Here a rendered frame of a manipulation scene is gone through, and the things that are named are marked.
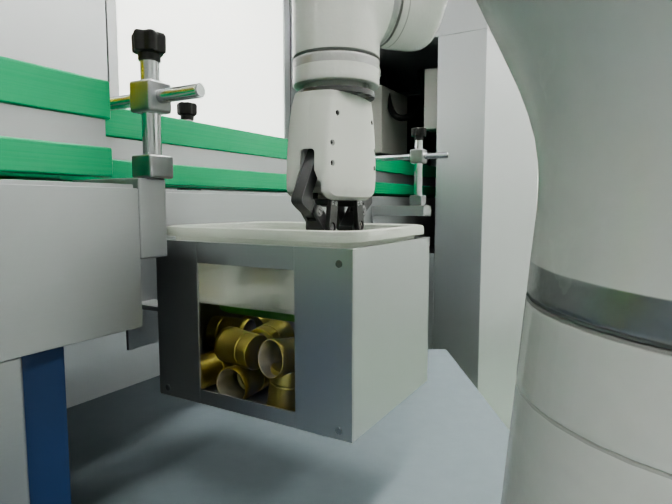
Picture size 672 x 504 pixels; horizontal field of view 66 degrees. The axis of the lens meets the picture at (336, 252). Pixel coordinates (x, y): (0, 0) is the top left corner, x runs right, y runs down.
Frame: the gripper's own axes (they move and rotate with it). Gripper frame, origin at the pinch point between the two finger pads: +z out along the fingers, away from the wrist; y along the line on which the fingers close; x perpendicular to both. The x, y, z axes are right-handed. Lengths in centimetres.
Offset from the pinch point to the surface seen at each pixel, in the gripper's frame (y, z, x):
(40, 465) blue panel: 23.2, 15.3, -12.5
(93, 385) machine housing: -0.3, 21.5, -41.4
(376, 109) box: -83, -30, -37
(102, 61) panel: -1.7, -24.2, -38.4
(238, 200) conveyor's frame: -8.7, -5.3, -20.5
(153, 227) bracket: 13.4, -2.7, -10.7
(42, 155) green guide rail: 21.9, -8.4, -12.3
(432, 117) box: -81, -26, -21
